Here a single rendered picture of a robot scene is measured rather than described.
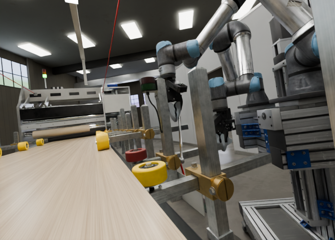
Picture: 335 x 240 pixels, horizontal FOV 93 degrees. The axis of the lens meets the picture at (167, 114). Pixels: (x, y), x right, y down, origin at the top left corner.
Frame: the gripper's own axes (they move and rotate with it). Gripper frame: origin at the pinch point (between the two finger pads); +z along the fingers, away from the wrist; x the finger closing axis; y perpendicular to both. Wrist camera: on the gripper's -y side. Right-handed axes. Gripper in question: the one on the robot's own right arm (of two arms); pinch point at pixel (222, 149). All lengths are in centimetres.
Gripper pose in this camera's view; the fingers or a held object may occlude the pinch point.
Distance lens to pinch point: 84.7
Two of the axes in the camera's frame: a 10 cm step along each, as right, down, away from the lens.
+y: 9.0, -1.1, 4.1
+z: 1.3, 9.9, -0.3
